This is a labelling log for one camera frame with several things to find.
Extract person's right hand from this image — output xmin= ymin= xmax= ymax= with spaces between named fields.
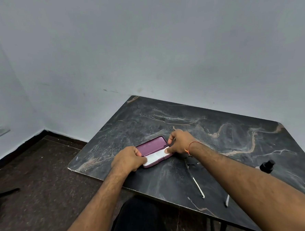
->
xmin=163 ymin=128 xmax=196 ymax=156

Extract person's left hand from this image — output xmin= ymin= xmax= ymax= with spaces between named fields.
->
xmin=109 ymin=145 xmax=149 ymax=175

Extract maroon glasses case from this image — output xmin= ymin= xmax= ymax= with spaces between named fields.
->
xmin=134 ymin=135 xmax=175 ymax=170

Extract white cleaning cloth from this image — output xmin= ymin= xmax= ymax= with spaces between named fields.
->
xmin=142 ymin=149 xmax=171 ymax=167

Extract metal-framed eyeglasses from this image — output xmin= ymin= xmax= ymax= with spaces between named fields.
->
xmin=184 ymin=153 xmax=231 ymax=210

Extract clear spray bottle black cap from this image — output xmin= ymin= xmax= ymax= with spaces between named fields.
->
xmin=254 ymin=159 xmax=276 ymax=175

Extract person's right forearm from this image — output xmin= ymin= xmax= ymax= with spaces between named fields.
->
xmin=188 ymin=135 xmax=305 ymax=231

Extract person's left forearm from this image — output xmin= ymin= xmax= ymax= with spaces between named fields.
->
xmin=50 ymin=167 xmax=136 ymax=231

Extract person's black trousers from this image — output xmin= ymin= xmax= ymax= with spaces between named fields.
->
xmin=106 ymin=191 xmax=227 ymax=231

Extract black skirting board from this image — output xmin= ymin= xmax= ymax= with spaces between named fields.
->
xmin=0 ymin=126 xmax=90 ymax=175

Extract black chair base leg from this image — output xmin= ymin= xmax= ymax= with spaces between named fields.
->
xmin=0 ymin=187 xmax=22 ymax=214

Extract orange thread bracelet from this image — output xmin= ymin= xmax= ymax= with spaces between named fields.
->
xmin=184 ymin=140 xmax=203 ymax=154

